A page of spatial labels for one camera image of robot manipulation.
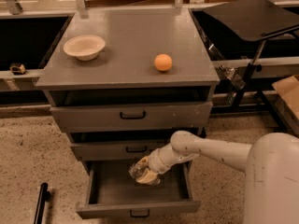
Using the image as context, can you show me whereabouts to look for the black tray stand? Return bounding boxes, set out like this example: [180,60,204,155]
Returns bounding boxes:
[199,0,299,108]

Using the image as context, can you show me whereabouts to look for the grey top drawer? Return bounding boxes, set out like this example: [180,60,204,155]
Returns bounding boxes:
[50,102,212,133]

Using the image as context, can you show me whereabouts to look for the grey bottom drawer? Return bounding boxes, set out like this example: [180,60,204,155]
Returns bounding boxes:
[77,160,200,219]

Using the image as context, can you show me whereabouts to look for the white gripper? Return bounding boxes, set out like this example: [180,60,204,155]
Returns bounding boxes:
[136,144,178,185]

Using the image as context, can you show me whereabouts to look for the grey drawer cabinet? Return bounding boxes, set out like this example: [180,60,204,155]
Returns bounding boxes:
[36,7,221,175]

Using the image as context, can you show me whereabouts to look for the grey drawer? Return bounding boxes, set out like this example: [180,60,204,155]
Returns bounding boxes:
[77,160,200,219]
[70,139,169,161]
[50,102,212,133]

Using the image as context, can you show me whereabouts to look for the clear plastic water bottle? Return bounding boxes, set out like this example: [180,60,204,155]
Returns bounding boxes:
[129,163,148,180]

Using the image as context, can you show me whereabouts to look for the grey middle drawer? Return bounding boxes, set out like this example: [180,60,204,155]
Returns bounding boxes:
[70,139,169,161]

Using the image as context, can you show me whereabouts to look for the black bar on floor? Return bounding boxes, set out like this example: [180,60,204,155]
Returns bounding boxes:
[34,183,50,224]

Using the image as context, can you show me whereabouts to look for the beige ceramic bowl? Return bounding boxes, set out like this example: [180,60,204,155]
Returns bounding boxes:
[64,35,106,62]

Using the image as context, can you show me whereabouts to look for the cardboard box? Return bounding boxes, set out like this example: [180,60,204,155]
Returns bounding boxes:
[271,74,299,135]

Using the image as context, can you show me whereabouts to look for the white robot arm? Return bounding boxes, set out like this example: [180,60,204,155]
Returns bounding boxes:
[131,131,299,224]

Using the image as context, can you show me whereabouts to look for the orange fruit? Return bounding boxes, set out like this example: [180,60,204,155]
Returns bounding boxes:
[154,54,172,72]

